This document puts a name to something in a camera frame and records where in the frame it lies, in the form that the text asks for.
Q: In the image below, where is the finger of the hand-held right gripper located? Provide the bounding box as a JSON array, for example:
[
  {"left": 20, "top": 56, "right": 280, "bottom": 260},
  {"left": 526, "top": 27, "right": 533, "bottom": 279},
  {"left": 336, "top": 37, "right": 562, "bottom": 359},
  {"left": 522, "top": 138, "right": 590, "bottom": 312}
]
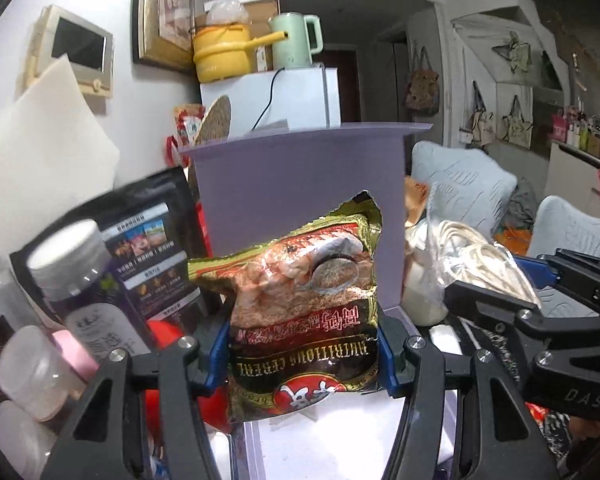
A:
[
  {"left": 442, "top": 280, "right": 600, "bottom": 357},
  {"left": 512, "top": 247, "right": 600, "bottom": 311}
]

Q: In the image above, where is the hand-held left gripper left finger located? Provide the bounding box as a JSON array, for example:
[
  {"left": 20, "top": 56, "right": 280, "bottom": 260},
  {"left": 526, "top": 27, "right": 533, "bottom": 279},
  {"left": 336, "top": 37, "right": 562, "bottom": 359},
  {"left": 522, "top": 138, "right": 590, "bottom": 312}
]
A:
[{"left": 40, "top": 317, "right": 233, "bottom": 480}]

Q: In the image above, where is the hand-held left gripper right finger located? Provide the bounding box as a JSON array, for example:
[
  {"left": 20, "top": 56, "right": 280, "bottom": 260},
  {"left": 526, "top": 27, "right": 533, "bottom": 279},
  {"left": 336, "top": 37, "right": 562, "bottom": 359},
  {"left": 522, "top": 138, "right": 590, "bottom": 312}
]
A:
[{"left": 376, "top": 317, "right": 561, "bottom": 480}]

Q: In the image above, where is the long red sachet packet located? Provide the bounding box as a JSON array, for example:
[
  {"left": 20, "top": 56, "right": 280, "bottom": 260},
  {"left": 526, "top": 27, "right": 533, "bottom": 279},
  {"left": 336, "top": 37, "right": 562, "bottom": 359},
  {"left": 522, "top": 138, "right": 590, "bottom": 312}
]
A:
[{"left": 527, "top": 402, "right": 573, "bottom": 456}]

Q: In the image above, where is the clear bag of beige cord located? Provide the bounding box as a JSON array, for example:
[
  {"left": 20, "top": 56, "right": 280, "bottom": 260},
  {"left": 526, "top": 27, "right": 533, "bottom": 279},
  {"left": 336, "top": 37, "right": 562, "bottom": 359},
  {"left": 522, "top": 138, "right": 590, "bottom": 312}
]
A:
[{"left": 425, "top": 185, "right": 543, "bottom": 311}]

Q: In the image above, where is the golden cereal packet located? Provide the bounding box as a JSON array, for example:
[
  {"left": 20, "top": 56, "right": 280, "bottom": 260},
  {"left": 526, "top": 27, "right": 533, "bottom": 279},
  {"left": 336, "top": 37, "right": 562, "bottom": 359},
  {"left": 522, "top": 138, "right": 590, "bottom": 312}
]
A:
[{"left": 186, "top": 190, "right": 385, "bottom": 423}]

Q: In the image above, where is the purple gift box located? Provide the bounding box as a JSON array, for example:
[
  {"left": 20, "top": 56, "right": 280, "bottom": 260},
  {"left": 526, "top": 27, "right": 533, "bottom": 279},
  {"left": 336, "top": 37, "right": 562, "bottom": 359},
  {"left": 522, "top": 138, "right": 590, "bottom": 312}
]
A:
[{"left": 177, "top": 122, "right": 461, "bottom": 480}]

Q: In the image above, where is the orange cloth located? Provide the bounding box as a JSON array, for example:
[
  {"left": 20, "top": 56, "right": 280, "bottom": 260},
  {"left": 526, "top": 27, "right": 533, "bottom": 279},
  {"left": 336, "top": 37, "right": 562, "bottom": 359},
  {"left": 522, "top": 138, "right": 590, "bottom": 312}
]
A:
[{"left": 495, "top": 225, "right": 533, "bottom": 256}]

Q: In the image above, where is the red canister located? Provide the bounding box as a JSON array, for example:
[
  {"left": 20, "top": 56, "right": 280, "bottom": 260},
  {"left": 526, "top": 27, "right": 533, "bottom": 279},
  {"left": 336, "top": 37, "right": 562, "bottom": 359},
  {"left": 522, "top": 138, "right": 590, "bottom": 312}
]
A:
[{"left": 145, "top": 317, "right": 231, "bottom": 433}]

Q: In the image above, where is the large leaf-pattern blue chair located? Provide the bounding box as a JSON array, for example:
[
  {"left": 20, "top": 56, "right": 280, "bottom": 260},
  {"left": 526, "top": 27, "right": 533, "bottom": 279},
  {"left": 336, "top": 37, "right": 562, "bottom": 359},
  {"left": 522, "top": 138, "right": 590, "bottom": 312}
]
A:
[{"left": 527, "top": 195, "right": 600, "bottom": 321}]

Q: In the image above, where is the grey cloth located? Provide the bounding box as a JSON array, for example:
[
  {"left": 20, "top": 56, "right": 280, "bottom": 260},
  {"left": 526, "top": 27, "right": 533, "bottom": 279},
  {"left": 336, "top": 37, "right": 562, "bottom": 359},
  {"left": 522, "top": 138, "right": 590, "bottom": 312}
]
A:
[{"left": 502, "top": 177, "right": 538, "bottom": 233}]

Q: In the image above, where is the white cabinet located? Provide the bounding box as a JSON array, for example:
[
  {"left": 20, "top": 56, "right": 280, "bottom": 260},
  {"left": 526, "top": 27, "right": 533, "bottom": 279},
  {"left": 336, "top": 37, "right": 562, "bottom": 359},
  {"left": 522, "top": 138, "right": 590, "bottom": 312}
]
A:
[{"left": 550, "top": 140, "right": 600, "bottom": 221}]

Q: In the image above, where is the small leaf-pattern blue chair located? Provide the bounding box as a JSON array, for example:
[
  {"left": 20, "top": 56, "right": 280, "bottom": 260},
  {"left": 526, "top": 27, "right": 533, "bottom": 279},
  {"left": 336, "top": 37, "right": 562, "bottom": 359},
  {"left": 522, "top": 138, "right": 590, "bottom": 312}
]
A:
[{"left": 410, "top": 141, "right": 518, "bottom": 241}]

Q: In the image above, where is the black printed pouch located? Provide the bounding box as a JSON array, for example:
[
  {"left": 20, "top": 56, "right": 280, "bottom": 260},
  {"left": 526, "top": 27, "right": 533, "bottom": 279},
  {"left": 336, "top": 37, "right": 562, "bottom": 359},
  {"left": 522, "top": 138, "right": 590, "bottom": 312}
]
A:
[{"left": 10, "top": 166, "right": 216, "bottom": 341}]

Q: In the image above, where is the orange patterned bag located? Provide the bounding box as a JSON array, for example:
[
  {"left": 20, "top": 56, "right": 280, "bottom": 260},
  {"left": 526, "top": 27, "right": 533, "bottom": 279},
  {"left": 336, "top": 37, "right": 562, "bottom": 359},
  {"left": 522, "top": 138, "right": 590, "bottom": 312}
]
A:
[{"left": 404, "top": 176, "right": 433, "bottom": 226}]

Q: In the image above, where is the pink container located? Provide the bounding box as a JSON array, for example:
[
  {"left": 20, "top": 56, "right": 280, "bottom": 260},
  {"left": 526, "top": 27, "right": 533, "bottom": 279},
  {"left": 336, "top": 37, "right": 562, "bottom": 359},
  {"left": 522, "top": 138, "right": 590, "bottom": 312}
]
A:
[{"left": 52, "top": 330, "right": 101, "bottom": 386}]

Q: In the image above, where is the row of bottles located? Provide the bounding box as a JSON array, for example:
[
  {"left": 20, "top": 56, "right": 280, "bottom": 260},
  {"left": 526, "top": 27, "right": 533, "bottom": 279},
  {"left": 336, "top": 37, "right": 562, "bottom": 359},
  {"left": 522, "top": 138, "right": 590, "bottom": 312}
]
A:
[{"left": 552, "top": 102, "right": 600, "bottom": 163}]

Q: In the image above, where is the white printed tote bag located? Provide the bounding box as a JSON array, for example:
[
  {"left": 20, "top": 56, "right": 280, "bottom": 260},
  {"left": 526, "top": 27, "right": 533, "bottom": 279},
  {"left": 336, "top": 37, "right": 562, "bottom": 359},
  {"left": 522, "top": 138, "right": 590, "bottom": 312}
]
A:
[
  {"left": 462, "top": 81, "right": 496, "bottom": 146},
  {"left": 500, "top": 95, "right": 533, "bottom": 148}
]

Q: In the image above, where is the dark jar with white label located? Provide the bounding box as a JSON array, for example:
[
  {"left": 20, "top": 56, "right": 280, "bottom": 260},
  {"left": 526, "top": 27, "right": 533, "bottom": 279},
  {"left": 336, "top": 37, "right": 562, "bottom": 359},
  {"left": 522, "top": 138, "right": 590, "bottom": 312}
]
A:
[{"left": 26, "top": 219, "right": 153, "bottom": 361}]

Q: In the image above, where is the brown patterned tote bag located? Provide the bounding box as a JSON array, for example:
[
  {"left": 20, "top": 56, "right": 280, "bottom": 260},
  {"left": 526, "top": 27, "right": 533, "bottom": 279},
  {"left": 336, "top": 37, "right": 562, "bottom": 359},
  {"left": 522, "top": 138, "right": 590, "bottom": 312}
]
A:
[{"left": 405, "top": 47, "right": 441, "bottom": 117}]

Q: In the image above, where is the red and green snack bag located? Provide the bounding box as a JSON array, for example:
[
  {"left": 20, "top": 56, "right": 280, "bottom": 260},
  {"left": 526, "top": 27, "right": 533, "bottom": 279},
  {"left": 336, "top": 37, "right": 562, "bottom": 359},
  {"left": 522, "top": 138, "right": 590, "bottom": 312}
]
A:
[{"left": 172, "top": 104, "right": 206, "bottom": 148}]

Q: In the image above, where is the round woven mat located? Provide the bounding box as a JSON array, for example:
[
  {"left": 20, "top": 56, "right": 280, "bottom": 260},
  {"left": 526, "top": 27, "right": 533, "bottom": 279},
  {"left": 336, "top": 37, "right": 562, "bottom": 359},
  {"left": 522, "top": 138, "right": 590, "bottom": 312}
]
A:
[{"left": 196, "top": 95, "right": 232, "bottom": 143}]

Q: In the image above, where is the dark brown door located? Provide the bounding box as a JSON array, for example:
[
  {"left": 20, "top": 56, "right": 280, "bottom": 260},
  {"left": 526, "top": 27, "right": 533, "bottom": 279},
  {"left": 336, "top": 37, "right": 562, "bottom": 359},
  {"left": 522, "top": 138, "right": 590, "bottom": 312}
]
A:
[{"left": 325, "top": 45, "right": 361, "bottom": 123}]

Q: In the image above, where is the white fridge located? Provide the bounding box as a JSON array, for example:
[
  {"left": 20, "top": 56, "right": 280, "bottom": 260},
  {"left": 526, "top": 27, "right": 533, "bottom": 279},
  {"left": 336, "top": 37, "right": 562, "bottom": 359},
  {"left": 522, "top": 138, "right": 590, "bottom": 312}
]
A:
[{"left": 200, "top": 67, "right": 342, "bottom": 141}]

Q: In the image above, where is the white foam board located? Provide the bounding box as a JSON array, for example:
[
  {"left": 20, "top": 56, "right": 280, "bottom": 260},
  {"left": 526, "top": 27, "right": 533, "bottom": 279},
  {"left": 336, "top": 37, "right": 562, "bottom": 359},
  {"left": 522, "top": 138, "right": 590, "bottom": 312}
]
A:
[{"left": 0, "top": 55, "right": 121, "bottom": 256}]

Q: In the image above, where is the yellow cooking pot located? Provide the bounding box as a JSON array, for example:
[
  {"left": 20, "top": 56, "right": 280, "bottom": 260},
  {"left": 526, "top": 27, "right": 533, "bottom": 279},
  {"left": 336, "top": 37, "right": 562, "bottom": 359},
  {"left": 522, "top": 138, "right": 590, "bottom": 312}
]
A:
[{"left": 192, "top": 23, "right": 288, "bottom": 83}]

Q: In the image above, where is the light green electric kettle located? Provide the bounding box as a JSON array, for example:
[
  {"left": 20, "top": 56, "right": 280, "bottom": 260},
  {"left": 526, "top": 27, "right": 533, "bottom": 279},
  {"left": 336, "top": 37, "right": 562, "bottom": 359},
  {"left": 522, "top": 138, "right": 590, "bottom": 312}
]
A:
[{"left": 268, "top": 12, "right": 324, "bottom": 70}]

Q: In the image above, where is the clear plastic bag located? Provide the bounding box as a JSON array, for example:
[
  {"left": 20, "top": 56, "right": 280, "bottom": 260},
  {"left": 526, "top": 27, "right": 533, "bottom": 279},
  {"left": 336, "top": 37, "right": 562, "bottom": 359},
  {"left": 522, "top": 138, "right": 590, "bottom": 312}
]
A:
[{"left": 205, "top": 0, "right": 248, "bottom": 26}]

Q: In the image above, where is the framed picture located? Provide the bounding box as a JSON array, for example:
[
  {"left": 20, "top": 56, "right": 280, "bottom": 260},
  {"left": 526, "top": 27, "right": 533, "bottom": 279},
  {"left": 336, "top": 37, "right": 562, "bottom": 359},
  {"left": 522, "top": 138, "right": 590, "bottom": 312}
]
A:
[{"left": 132, "top": 0, "right": 197, "bottom": 75}]

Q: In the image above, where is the brown cardboard box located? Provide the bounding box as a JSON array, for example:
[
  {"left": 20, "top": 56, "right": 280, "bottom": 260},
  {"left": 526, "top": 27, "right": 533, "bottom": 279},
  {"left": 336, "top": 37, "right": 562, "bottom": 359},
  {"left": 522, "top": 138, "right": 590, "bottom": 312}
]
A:
[{"left": 195, "top": 0, "right": 281, "bottom": 73}]

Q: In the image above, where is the star-shaped wall decoration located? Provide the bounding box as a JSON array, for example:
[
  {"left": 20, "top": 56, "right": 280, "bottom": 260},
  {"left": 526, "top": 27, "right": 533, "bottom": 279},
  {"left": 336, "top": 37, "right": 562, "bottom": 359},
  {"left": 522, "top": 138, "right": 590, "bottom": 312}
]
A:
[{"left": 492, "top": 31, "right": 531, "bottom": 76}]

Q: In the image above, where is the black power cable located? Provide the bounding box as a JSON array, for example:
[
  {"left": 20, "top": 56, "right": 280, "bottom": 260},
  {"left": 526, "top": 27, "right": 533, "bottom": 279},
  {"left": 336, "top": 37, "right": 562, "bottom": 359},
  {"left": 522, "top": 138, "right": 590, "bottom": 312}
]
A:
[{"left": 252, "top": 67, "right": 288, "bottom": 133}]

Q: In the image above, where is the beige wall intercom panel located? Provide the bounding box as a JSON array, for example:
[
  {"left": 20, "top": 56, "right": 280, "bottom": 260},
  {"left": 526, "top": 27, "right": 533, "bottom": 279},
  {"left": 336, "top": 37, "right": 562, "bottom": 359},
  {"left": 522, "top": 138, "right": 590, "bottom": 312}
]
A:
[{"left": 25, "top": 4, "right": 115, "bottom": 98}]

